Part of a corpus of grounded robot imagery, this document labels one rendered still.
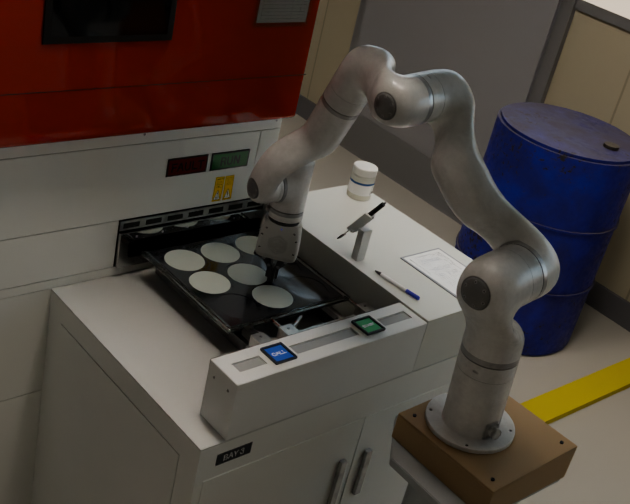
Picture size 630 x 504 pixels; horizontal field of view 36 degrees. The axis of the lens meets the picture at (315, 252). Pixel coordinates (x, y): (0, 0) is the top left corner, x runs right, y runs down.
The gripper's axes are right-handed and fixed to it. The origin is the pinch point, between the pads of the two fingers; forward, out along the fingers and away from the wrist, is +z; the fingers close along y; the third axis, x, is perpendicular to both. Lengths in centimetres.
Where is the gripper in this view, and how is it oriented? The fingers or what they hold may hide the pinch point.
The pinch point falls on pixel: (272, 272)
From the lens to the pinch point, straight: 233.1
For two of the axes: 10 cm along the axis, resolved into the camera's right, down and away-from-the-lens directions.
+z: -2.1, 8.6, 4.7
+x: 1.3, -4.5, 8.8
